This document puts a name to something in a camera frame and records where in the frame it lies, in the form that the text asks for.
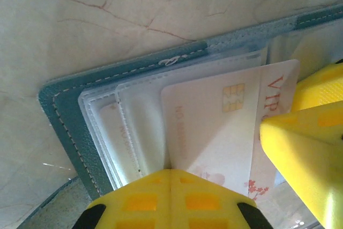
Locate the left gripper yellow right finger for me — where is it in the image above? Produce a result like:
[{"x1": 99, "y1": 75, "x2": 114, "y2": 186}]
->
[{"x1": 171, "y1": 169, "x2": 274, "y2": 229}]

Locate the white VIP chip card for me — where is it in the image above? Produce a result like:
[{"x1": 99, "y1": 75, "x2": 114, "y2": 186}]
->
[{"x1": 160, "y1": 58, "x2": 301, "y2": 205}]

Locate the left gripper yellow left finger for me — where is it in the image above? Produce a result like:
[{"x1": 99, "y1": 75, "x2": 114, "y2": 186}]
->
[{"x1": 76, "y1": 169, "x2": 173, "y2": 229}]

